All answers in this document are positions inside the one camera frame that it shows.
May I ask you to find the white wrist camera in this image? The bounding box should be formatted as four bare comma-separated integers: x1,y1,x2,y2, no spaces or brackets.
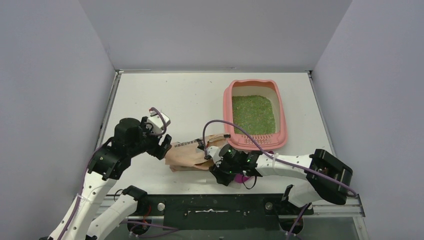
147,110,171,135
207,146,222,163

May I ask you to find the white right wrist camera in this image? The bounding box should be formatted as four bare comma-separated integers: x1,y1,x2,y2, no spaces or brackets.
207,146,222,163

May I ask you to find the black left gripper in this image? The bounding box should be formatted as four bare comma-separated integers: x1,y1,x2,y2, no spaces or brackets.
128,117,171,159

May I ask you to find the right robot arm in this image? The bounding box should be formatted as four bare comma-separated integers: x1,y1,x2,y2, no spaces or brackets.
206,144,353,214

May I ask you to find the pink litter box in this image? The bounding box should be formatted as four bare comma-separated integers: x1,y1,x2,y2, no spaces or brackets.
223,79,288,150

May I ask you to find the beige cat litter bag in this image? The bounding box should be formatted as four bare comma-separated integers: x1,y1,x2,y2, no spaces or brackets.
164,133,231,172

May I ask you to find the green cat litter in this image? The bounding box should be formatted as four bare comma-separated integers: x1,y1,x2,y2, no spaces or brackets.
231,95,276,136

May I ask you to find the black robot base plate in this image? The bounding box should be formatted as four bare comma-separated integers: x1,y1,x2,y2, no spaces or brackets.
130,193,302,231

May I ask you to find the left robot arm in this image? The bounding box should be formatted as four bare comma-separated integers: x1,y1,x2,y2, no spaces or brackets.
46,109,172,240

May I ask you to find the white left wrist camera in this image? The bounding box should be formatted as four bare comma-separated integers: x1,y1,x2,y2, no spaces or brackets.
147,110,171,135

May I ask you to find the purple litter scoop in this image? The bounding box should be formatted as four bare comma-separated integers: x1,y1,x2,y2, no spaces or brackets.
228,150,275,189

